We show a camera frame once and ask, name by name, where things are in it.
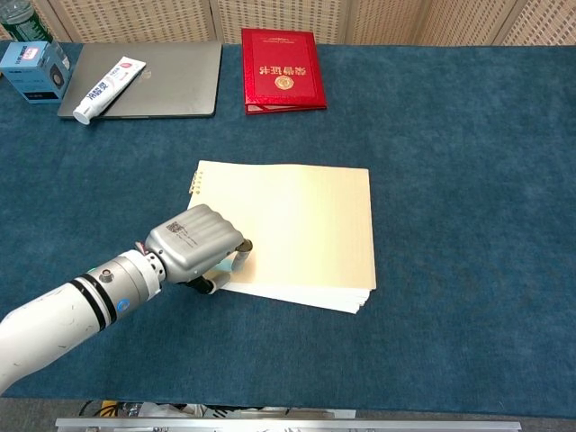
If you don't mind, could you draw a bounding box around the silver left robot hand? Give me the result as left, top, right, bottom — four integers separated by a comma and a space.
144, 203, 254, 296

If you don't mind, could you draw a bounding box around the beige spiral notebook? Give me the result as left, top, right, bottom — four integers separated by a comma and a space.
184, 159, 377, 315

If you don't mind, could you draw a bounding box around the red certificate folder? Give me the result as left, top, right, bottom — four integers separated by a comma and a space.
240, 27, 329, 116

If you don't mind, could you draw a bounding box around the grey closed laptop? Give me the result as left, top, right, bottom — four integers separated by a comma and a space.
57, 41, 223, 122

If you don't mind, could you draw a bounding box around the white toothpaste tube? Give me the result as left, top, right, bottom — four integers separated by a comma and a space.
72, 56, 148, 125

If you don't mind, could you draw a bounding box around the blue cardboard box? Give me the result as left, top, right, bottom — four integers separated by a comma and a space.
0, 40, 71, 105

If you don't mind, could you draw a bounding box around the dark blue felt mat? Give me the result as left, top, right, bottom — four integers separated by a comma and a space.
0, 40, 576, 418

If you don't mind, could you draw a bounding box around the green plastic bottle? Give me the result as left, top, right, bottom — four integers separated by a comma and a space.
0, 0, 72, 68

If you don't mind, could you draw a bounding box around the beige woven folding screen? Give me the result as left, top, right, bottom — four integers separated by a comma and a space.
0, 0, 576, 47

